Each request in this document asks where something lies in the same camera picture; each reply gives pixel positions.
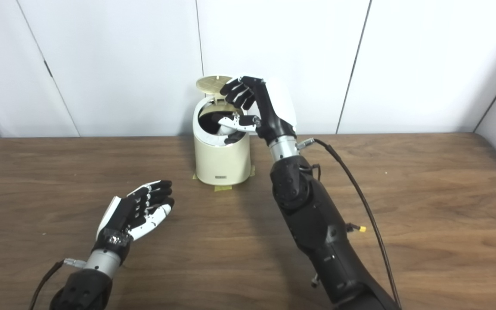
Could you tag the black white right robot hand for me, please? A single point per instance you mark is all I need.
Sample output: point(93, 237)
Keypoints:
point(274, 112)

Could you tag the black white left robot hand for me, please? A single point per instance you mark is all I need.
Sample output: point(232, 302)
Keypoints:
point(121, 215)

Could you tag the small white plastic bottle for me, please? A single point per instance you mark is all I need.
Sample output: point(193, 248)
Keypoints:
point(224, 125)

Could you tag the round cream bin lid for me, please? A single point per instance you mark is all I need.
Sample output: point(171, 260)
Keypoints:
point(211, 84)

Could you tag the cream-colored plastic bin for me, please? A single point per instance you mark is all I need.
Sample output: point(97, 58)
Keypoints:
point(222, 161)

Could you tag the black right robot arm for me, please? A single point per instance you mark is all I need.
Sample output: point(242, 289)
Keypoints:
point(317, 224)

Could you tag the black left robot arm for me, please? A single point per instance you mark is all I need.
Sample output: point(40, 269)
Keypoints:
point(84, 288)

